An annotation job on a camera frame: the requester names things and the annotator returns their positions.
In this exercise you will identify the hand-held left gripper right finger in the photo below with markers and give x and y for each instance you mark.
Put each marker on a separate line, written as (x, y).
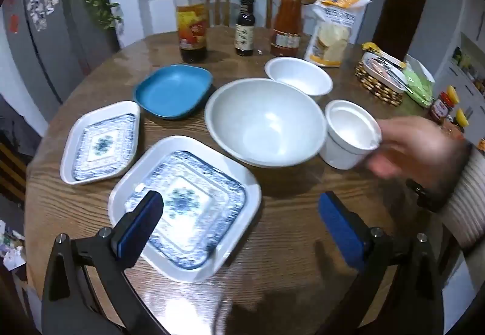
(341, 225)

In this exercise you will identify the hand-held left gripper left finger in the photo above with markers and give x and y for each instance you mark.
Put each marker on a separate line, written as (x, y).
(140, 225)

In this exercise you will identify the white cup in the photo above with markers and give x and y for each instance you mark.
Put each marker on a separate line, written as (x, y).
(341, 153)

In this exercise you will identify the large blue patterned square plate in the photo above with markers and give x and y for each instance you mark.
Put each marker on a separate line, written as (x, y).
(182, 153)

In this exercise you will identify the small blue patterned square plate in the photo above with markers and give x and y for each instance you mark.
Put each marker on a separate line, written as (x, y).
(102, 145)

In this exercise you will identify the large white bowl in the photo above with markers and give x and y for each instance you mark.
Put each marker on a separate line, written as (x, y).
(265, 123)

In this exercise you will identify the medium white bowl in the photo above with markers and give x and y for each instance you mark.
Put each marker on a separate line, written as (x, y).
(299, 73)

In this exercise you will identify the person's right forearm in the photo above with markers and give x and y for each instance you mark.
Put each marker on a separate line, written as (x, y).
(470, 202)

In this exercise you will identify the person's right hand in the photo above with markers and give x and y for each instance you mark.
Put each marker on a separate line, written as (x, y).
(416, 153)

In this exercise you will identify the black wristwatch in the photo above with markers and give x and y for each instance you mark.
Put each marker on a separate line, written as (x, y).
(428, 198)

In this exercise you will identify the pile of crumpled paper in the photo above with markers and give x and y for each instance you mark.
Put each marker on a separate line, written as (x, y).
(13, 255)

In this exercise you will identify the beaded wooden trivet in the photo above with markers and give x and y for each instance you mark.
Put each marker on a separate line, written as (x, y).
(375, 89)

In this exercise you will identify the yellow black striped box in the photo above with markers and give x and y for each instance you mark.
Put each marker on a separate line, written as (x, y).
(9, 172)

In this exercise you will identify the red chili jar yellow lid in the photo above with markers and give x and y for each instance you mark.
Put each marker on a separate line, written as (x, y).
(439, 108)
(460, 117)

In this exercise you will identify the green plastic bag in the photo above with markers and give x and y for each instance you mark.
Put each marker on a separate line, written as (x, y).
(418, 89)

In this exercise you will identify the white tray with packets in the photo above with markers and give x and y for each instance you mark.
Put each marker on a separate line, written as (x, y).
(382, 70)

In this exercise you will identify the yellow snack packet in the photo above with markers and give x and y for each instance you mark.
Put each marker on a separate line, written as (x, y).
(369, 47)

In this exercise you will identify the white and yellow flour bag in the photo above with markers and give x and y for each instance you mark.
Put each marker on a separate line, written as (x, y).
(329, 43)

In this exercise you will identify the white cabinet shelf with jars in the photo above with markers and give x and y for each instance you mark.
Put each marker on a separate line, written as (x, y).
(468, 66)

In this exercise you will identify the vinegar bottle with yellow cap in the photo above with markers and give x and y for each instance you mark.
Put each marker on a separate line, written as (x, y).
(192, 28)

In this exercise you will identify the grey refrigerator with magnets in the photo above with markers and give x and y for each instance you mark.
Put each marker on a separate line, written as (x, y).
(49, 39)

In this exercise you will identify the red sauce bottle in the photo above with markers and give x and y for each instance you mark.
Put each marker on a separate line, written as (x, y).
(286, 24)

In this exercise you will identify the small dark soy sauce bottle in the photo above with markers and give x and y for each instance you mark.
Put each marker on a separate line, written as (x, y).
(244, 36)

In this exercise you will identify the dark wooden door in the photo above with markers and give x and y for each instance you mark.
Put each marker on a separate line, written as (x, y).
(401, 5)

